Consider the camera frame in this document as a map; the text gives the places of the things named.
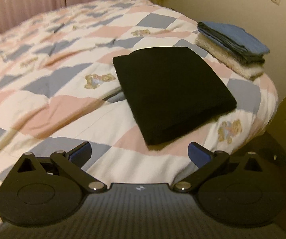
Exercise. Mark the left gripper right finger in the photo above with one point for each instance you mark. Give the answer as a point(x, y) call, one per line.
point(207, 162)

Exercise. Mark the folded cream fleece garment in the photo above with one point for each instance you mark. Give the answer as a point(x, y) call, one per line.
point(250, 72)

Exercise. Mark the folded blue garment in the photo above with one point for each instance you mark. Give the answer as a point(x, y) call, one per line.
point(237, 37)

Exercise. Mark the black pants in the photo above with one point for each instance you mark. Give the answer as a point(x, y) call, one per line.
point(171, 91)

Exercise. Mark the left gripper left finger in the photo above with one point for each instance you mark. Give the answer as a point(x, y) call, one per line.
point(69, 165)

